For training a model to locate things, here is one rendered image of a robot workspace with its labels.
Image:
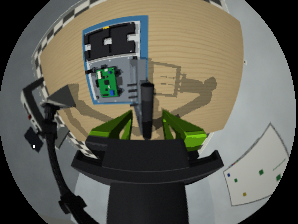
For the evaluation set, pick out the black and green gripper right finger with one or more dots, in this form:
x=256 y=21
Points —
x=192 y=135

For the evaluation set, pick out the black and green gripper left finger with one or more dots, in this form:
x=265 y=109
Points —
x=112 y=128

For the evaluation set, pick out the green circuit board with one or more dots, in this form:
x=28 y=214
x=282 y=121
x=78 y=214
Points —
x=107 y=82

